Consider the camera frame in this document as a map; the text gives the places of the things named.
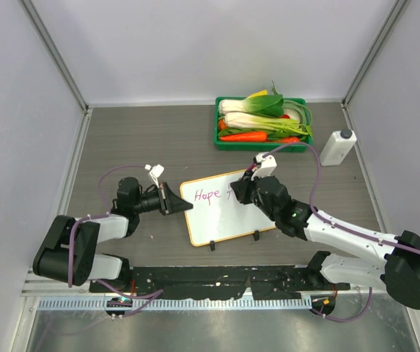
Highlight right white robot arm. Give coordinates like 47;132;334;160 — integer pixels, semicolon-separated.
230;175;420;310

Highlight pink-capped whiteboard marker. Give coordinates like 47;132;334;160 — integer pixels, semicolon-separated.
243;163;258;180

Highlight green long beans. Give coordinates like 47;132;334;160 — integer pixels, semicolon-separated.
282;99;312;137

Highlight yellow pepper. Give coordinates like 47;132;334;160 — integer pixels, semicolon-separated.
247;89;268;99

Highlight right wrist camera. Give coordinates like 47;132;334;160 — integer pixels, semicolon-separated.
251;153;277;180

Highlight large orange carrot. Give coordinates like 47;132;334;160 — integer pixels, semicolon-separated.
220;131;268;143

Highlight upper bok choy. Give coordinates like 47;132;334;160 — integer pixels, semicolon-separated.
218;95;284;117

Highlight bok choy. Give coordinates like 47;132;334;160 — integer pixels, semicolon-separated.
221;112;309;135
218;95;284;117

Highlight small orange carrot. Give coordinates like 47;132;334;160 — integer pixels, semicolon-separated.
277;137;300;143

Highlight white bottle grey cap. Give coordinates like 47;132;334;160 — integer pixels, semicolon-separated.
320;128;357;166

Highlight lower bok choy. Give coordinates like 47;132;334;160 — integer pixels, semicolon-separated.
221;112;309;135

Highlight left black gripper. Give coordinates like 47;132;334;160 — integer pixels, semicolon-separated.
133;183;192;216

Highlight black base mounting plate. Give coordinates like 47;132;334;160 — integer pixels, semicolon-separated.
109;265;350;301

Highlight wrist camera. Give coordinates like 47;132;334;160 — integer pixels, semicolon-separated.
251;153;277;180
144;164;165;188

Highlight green plastic crate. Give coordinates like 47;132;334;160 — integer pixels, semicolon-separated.
214;97;313;152

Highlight small orange-framed whiteboard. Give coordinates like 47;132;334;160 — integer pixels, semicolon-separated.
180;170;275;247

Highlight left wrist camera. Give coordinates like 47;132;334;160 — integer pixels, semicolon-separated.
144;164;165;188

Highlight white slotted cable duct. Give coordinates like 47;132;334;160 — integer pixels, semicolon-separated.
37;296;312;312

